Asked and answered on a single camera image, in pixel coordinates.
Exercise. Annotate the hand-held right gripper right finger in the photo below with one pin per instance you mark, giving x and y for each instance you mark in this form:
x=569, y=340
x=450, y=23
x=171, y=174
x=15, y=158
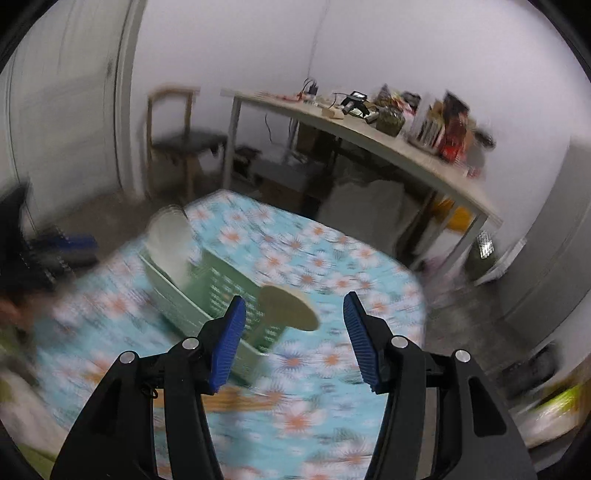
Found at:
x=362, y=344

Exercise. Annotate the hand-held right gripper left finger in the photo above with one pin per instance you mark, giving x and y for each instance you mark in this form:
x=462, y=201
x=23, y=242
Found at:
x=228, y=344

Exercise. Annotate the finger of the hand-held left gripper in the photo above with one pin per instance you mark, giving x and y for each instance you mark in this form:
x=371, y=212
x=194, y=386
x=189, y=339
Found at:
x=71, y=241
x=69, y=259

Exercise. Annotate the green perforated utensil basket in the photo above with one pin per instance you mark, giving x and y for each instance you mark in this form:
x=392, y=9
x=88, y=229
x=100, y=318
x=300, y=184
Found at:
x=221, y=286

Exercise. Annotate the pale green ladle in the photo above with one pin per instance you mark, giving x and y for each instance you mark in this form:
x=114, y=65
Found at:
x=286, y=307

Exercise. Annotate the pale green plate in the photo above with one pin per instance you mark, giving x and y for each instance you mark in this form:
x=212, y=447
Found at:
x=168, y=244

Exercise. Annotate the blue floral blanket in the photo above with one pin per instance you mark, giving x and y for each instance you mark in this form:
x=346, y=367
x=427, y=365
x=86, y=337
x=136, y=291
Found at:
x=314, y=258

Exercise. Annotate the white door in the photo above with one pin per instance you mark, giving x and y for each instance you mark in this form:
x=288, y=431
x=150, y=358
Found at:
x=69, y=115

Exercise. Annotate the white plastic bag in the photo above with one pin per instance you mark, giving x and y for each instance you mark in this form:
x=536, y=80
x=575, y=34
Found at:
x=360, y=217

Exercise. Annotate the wooden chair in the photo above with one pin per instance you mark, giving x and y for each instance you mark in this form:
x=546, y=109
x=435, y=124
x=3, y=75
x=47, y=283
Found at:
x=184, y=143

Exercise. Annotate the dark green bag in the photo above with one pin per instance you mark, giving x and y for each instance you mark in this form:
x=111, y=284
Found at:
x=482, y=254

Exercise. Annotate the yellow plastic bag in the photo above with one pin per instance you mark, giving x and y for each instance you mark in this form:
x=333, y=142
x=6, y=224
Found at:
x=452, y=214

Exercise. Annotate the black rice cooker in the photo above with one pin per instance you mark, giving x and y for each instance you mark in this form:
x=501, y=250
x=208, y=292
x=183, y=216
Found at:
x=535, y=369

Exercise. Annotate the plastic bag of greens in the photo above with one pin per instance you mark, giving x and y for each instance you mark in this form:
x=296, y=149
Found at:
x=554, y=410

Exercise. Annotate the grey desk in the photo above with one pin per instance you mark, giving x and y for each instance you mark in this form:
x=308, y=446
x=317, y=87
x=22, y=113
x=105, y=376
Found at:
x=351, y=134

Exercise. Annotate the brown cardboard box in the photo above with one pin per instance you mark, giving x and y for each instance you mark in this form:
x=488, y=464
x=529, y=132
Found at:
x=309, y=138

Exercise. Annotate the silver refrigerator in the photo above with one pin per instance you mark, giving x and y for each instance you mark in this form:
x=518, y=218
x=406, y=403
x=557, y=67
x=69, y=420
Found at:
x=554, y=240

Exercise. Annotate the glass jar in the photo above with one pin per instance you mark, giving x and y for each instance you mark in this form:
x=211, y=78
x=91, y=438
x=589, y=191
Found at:
x=390, y=121

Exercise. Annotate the red bottle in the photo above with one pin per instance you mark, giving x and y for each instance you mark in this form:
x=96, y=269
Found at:
x=452, y=136

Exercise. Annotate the black work light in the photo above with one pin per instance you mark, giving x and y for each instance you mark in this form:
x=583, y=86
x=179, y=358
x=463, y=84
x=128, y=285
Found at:
x=355, y=102

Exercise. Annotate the black charger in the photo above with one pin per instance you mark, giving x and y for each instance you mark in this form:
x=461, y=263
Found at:
x=312, y=88

